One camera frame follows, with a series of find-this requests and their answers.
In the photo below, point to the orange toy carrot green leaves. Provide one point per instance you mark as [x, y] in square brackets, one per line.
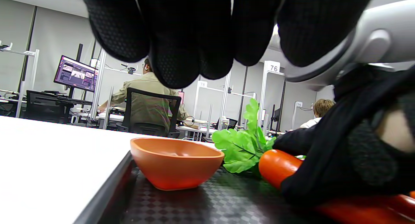
[278, 167]

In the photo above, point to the black grey hand controller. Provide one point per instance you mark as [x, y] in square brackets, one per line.
[373, 39]

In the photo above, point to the orange plastic bowl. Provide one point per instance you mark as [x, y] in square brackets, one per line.
[175, 172]

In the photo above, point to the person's left hand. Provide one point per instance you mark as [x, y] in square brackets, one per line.
[181, 32]

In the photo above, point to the person's right hand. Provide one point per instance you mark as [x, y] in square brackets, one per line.
[340, 152]

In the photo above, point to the white booth frame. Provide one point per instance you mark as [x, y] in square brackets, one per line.
[34, 71]
[225, 100]
[262, 97]

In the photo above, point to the black plastic tray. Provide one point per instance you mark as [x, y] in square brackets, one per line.
[227, 204]

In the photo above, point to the white metal frame post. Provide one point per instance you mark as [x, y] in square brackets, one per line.
[99, 88]

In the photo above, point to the computer monitor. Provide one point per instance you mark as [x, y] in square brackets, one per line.
[76, 73]

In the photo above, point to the black office chair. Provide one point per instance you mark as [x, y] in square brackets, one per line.
[142, 129]

